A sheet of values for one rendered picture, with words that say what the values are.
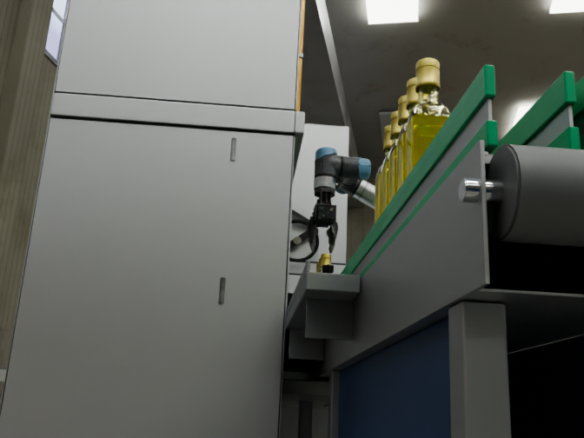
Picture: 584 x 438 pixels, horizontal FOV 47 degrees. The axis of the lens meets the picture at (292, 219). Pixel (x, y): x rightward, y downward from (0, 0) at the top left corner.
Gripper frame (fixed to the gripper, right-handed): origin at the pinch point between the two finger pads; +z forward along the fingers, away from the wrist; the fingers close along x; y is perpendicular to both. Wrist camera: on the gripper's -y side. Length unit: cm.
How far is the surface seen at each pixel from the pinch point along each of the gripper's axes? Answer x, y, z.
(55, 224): -70, 63, 15
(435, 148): -6, 148, 26
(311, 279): -15, 112, 34
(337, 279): -11, 112, 33
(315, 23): 34, -389, -344
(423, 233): -8, 149, 36
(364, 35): 113, -533, -428
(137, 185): -53, 63, 4
